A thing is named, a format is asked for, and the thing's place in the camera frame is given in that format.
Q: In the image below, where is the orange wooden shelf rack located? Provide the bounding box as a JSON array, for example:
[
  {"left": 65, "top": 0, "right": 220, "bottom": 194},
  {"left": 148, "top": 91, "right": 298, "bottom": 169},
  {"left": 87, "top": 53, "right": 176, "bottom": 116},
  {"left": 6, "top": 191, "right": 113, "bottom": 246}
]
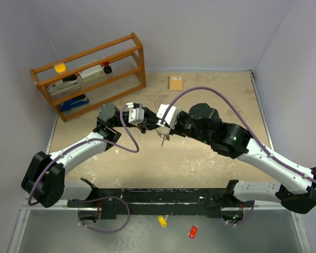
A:
[{"left": 30, "top": 33, "right": 146, "bottom": 122}]

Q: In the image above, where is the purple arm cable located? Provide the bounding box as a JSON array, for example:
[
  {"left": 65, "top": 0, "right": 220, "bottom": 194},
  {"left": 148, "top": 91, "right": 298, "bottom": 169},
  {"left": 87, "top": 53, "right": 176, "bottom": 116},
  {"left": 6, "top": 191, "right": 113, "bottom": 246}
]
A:
[
  {"left": 27, "top": 104, "right": 140, "bottom": 206},
  {"left": 159, "top": 86, "right": 316, "bottom": 189}
]

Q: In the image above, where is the white cardboard box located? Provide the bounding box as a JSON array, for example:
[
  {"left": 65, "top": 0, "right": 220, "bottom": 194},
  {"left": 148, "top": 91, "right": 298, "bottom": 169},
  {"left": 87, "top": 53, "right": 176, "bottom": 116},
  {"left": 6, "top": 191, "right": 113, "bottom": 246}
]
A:
[{"left": 79, "top": 65, "right": 103, "bottom": 82}]

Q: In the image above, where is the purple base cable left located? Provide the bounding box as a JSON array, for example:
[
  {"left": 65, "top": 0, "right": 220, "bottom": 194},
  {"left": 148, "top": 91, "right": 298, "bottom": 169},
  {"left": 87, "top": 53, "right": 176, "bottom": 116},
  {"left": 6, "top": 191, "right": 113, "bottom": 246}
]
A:
[{"left": 77, "top": 195, "right": 131, "bottom": 234}]

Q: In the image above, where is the blue stapler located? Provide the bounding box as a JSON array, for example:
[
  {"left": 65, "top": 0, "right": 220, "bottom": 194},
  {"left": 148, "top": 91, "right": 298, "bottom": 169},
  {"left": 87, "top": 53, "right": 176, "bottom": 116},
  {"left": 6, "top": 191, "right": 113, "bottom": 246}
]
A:
[{"left": 60, "top": 94, "right": 89, "bottom": 112}]

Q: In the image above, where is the black red stamp bottle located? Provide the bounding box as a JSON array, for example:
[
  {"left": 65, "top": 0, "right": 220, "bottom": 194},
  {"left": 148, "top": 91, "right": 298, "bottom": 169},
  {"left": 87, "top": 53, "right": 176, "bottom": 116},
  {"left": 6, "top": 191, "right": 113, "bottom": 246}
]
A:
[{"left": 103, "top": 61, "right": 112, "bottom": 74}]

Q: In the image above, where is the brown spiral notebook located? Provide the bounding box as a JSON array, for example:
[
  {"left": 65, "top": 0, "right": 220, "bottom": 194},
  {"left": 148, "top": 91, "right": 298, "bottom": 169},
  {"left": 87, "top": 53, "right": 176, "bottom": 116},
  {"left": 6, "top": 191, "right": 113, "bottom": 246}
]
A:
[{"left": 167, "top": 76, "right": 184, "bottom": 91}]

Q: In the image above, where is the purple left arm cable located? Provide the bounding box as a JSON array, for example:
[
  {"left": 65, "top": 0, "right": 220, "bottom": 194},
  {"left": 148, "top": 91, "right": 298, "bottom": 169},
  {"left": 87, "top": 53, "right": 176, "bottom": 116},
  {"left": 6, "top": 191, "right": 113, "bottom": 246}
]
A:
[{"left": 27, "top": 104, "right": 140, "bottom": 206}]

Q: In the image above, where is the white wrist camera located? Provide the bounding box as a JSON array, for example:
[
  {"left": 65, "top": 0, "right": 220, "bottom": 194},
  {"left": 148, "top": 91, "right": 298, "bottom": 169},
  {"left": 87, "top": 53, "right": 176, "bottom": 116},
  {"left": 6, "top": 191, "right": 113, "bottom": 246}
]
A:
[
  {"left": 126, "top": 102, "right": 144, "bottom": 125},
  {"left": 156, "top": 104, "right": 181, "bottom": 129}
]

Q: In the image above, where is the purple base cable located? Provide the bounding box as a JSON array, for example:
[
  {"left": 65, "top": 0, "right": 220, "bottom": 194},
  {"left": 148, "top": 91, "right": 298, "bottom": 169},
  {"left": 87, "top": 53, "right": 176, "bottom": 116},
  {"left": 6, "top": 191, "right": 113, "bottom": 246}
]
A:
[
  {"left": 77, "top": 195, "right": 131, "bottom": 234},
  {"left": 225, "top": 200, "right": 256, "bottom": 227}
]

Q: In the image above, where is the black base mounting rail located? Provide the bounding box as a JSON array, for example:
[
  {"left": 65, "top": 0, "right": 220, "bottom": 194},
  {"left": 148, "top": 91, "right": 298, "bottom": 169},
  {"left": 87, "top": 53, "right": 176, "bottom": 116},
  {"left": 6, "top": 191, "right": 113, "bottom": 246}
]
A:
[{"left": 67, "top": 182, "right": 253, "bottom": 220}]

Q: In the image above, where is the yellow-capped key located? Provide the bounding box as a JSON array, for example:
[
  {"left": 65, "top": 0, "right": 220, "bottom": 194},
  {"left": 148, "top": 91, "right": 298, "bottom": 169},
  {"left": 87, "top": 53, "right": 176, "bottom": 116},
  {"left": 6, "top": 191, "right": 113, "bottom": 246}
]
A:
[{"left": 157, "top": 215, "right": 169, "bottom": 228}]

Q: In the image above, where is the white black stapler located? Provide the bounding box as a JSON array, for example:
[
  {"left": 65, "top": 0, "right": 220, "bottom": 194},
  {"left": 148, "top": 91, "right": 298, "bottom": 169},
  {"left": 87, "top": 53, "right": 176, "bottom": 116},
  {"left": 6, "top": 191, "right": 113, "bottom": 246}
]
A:
[{"left": 47, "top": 74, "right": 83, "bottom": 95}]

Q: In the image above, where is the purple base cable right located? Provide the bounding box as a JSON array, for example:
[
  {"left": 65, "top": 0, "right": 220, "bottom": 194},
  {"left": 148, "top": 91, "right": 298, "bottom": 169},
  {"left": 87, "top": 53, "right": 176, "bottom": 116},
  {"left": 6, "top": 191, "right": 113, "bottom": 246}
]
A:
[{"left": 225, "top": 200, "right": 256, "bottom": 227}]

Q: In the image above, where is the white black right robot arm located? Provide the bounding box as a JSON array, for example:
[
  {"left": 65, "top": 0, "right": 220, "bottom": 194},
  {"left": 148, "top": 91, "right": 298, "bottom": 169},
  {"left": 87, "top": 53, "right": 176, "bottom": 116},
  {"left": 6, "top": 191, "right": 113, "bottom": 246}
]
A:
[{"left": 165, "top": 103, "right": 316, "bottom": 214}]

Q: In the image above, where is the metal keyring with carabiner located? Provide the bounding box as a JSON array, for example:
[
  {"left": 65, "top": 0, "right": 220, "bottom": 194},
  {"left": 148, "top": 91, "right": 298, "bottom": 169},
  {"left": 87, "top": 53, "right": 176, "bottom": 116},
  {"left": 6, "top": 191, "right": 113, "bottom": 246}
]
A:
[{"left": 156, "top": 129, "right": 170, "bottom": 148}]

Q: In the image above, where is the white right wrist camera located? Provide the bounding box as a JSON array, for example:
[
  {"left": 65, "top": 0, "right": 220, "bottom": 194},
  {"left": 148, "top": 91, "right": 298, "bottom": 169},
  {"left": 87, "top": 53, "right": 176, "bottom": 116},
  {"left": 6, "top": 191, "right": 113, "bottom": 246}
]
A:
[{"left": 156, "top": 104, "right": 181, "bottom": 129}]

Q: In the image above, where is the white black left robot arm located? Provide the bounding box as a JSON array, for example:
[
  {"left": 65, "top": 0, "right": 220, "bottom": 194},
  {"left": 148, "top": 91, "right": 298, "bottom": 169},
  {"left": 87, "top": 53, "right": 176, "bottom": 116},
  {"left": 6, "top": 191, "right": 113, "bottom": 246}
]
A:
[{"left": 21, "top": 102, "right": 162, "bottom": 208}]

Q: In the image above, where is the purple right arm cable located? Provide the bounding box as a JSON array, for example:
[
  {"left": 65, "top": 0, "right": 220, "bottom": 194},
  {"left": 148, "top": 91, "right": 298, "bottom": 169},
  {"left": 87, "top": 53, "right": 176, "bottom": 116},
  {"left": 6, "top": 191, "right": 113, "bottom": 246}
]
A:
[{"left": 159, "top": 86, "right": 316, "bottom": 189}]

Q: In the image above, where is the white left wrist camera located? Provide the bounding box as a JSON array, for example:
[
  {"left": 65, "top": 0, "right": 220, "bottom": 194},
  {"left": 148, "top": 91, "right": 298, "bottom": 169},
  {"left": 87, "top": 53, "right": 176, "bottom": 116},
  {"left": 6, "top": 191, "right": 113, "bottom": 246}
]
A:
[{"left": 126, "top": 102, "right": 144, "bottom": 125}]

